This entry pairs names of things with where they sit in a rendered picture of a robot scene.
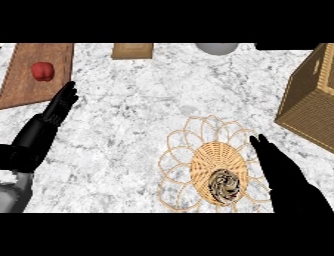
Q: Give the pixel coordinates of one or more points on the woven wicker flower placemat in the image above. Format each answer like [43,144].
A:
[209,160]

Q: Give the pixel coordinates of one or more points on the small tan wooden box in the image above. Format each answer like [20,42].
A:
[132,51]

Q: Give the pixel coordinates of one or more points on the brown wooden cutting board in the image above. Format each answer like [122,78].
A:
[32,75]

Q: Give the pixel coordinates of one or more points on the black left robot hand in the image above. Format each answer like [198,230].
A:
[30,140]

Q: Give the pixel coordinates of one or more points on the brown swirl cupcake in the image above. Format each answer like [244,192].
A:
[224,186]

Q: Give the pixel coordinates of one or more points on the red bell pepper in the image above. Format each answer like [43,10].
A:
[42,71]

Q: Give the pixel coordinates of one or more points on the grey round bowl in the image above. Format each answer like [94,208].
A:
[218,48]

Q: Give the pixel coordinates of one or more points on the brown wicker basket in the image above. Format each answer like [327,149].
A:
[322,100]

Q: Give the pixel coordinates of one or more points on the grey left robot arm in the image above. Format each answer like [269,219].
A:
[2,196]

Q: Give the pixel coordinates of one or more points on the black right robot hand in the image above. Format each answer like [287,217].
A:
[289,181]

